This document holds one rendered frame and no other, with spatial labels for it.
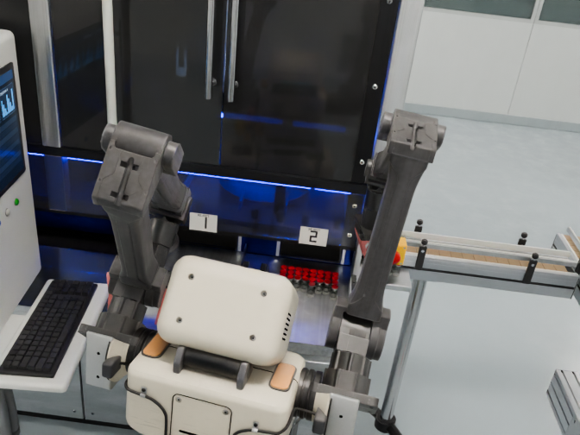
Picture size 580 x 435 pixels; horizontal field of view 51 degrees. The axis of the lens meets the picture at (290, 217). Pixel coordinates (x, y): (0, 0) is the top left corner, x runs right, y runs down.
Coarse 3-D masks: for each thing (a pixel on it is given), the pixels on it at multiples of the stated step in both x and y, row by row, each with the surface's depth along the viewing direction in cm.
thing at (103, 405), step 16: (80, 384) 222; (16, 400) 229; (32, 400) 228; (48, 400) 227; (64, 400) 227; (80, 400) 226; (96, 400) 225; (112, 400) 225; (80, 416) 230; (96, 416) 229; (112, 416) 229; (304, 432) 225
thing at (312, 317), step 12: (348, 288) 186; (300, 300) 178; (312, 300) 179; (324, 300) 179; (300, 312) 173; (312, 312) 174; (324, 312) 174; (300, 324) 169; (312, 324) 169; (324, 324) 170; (300, 336) 164; (312, 336) 165; (324, 336) 165; (288, 348) 158; (300, 348) 158; (312, 348) 157; (324, 348) 157
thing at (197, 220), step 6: (192, 216) 184; (198, 216) 184; (204, 216) 184; (210, 216) 184; (216, 216) 184; (192, 222) 185; (198, 222) 185; (204, 222) 185; (210, 222) 185; (216, 222) 185; (192, 228) 186; (198, 228) 186; (204, 228) 186; (210, 228) 186; (216, 228) 186
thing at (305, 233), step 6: (300, 228) 183; (306, 228) 183; (312, 228) 183; (300, 234) 184; (306, 234) 184; (312, 234) 184; (318, 234) 184; (324, 234) 184; (300, 240) 185; (306, 240) 185; (312, 240) 185; (318, 240) 185; (324, 240) 185
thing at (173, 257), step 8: (184, 248) 197; (192, 248) 197; (200, 248) 198; (208, 248) 198; (168, 256) 192; (176, 256) 192; (200, 256) 193; (208, 256) 194; (216, 256) 194; (224, 256) 195; (232, 256) 195; (240, 256) 196; (168, 264) 188; (240, 264) 186
